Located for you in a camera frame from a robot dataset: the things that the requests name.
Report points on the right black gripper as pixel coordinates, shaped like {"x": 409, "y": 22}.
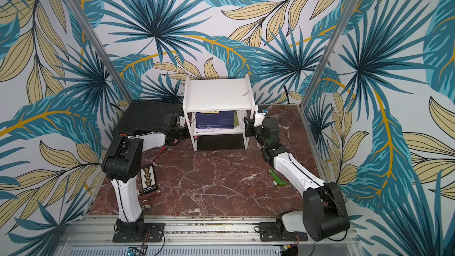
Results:
{"x": 249, "y": 127}

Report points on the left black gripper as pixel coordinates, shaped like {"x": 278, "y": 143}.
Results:
{"x": 187, "y": 134}

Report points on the white two-tier bookshelf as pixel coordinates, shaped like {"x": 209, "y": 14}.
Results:
{"x": 210, "y": 95}

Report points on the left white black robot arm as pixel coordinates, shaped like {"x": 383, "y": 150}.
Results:
{"x": 122, "y": 165}

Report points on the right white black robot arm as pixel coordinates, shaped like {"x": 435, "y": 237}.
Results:
{"x": 324, "y": 212}

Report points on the white green booklet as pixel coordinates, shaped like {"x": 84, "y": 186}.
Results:
{"x": 239, "y": 120}

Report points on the dark blue book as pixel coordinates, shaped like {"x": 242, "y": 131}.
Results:
{"x": 215, "y": 120}

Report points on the black plastic tool case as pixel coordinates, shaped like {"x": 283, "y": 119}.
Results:
{"x": 144, "y": 116}

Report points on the black card with yellow pattern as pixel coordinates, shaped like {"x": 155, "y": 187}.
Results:
{"x": 148, "y": 180}

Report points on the green plastic tool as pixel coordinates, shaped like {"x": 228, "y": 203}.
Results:
{"x": 276, "y": 179}

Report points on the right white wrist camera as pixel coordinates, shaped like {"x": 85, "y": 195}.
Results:
{"x": 260, "y": 114}

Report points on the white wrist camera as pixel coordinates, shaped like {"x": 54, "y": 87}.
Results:
{"x": 260, "y": 114}
{"x": 180, "y": 121}

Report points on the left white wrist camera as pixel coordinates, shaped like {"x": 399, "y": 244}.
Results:
{"x": 180, "y": 121}

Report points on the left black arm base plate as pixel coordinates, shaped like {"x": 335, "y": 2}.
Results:
{"x": 125, "y": 232}

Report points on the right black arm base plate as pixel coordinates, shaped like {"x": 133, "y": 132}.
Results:
{"x": 287, "y": 227}

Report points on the aluminium front rail frame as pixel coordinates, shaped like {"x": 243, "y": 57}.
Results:
{"x": 187, "y": 236}

